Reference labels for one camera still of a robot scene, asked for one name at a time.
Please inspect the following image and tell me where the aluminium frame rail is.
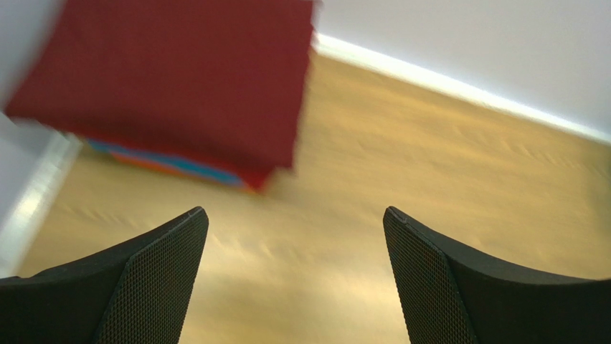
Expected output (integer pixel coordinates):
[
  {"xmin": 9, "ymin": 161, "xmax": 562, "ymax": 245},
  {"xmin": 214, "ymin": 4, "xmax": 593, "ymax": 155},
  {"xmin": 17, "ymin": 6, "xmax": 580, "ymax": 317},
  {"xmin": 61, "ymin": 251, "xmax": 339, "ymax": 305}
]
[{"xmin": 1, "ymin": 133, "xmax": 81, "ymax": 277}]

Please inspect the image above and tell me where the maroon t shirt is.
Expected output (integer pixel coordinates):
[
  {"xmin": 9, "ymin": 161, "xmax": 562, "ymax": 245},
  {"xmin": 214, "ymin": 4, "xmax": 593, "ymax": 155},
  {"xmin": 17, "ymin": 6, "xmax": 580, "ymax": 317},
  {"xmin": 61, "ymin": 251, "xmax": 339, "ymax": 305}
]
[{"xmin": 5, "ymin": 1, "xmax": 317, "ymax": 168}]

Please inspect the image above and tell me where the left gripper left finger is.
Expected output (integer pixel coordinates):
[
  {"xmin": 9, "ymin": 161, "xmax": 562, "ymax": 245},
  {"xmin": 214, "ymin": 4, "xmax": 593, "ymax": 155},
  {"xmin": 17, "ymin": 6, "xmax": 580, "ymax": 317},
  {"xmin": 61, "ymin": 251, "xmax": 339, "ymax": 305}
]
[{"xmin": 1, "ymin": 207, "xmax": 209, "ymax": 343}]

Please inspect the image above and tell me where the folded teal t shirt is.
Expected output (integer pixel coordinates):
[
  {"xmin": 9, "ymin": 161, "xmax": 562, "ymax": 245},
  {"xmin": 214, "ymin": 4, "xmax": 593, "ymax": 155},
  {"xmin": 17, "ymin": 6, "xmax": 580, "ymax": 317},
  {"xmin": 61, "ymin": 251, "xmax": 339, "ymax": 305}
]
[{"xmin": 87, "ymin": 139, "xmax": 247, "ymax": 188}]

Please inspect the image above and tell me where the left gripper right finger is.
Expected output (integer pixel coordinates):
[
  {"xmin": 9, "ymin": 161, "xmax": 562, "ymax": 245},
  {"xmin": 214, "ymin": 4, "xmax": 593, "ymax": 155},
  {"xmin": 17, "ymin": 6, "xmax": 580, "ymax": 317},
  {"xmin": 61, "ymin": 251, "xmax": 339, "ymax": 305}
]
[{"xmin": 383, "ymin": 206, "xmax": 610, "ymax": 343}]

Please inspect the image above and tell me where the folded red t shirt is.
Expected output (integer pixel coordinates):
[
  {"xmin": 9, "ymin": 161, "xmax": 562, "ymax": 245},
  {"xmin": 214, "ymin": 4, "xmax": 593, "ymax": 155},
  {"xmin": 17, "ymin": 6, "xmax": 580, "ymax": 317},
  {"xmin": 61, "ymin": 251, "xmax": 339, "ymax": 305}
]
[{"xmin": 88, "ymin": 138, "xmax": 275, "ymax": 192}]

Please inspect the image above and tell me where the folded orange t shirt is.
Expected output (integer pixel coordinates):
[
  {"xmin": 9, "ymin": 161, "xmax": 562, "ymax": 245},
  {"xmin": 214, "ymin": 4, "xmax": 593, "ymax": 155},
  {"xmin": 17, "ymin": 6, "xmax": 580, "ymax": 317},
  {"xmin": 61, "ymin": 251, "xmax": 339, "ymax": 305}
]
[{"xmin": 110, "ymin": 152, "xmax": 255, "ymax": 193}]

